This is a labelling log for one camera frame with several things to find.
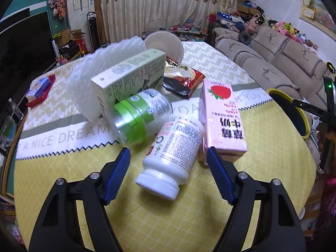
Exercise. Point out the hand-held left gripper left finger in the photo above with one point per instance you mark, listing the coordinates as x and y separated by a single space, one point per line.
118 174

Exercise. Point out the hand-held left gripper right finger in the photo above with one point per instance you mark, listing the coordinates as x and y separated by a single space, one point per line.
220 176

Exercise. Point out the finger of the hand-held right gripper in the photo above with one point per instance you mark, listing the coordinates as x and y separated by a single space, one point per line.
311 107

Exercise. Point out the yellow rimmed dark bin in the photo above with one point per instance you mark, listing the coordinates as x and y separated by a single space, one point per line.
302 126

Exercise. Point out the white pill bottle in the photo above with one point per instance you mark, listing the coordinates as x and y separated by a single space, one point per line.
170 155

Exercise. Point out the pink strawberry milk carton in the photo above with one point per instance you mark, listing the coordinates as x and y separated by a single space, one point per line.
223 115

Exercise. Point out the clear jar with green lid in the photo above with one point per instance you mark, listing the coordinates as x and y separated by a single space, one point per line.
136 115

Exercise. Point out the green paper box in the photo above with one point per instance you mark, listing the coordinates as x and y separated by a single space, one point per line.
126 73

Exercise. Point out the red snack packet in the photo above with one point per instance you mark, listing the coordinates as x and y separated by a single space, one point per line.
183 76

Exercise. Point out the white foam net wrap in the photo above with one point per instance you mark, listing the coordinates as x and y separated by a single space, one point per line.
99 65

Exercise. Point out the yellow black plush toy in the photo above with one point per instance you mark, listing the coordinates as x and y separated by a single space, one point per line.
331 67

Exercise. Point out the beige sofa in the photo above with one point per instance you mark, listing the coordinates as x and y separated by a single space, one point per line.
275 57

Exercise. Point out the table with patterned tablecloth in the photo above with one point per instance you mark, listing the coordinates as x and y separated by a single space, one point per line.
78 126

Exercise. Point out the person's patterned clothing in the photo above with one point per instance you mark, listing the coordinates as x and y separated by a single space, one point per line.
326 210

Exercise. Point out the pile of plush toys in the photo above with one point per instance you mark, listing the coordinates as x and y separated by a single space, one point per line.
286 29

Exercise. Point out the dark grey neck pillow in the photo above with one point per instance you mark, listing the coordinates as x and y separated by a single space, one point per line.
244 37

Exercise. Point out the red plastic wrapper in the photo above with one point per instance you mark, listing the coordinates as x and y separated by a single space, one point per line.
51 80

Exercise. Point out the blue white tissue pack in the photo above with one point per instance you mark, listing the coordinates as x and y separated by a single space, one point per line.
39 88

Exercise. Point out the open cardboard boxes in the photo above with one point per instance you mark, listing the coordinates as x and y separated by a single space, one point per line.
71 40

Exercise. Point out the black tower fan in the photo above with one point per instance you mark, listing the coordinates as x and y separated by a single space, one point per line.
93 31

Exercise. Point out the low shelf with clutter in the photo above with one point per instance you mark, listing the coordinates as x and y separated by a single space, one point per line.
183 30

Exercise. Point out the black television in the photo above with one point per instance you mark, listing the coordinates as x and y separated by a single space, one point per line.
23 50

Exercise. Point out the beige patterned curtain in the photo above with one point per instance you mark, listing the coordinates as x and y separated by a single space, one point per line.
162 2

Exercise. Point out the artificial flower bunch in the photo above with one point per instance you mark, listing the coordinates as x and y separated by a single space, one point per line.
59 4

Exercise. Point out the framed wall picture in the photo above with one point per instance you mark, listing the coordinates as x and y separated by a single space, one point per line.
319 10

